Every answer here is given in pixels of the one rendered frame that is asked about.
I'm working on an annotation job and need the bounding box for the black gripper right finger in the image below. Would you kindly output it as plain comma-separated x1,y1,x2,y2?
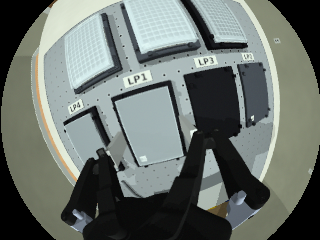
148,115,270,240

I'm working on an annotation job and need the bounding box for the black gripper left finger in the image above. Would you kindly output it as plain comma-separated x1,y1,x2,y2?
61,131,127,240

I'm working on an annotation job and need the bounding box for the grey control panel with four buttons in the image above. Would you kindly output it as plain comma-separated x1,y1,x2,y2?
121,171,229,210

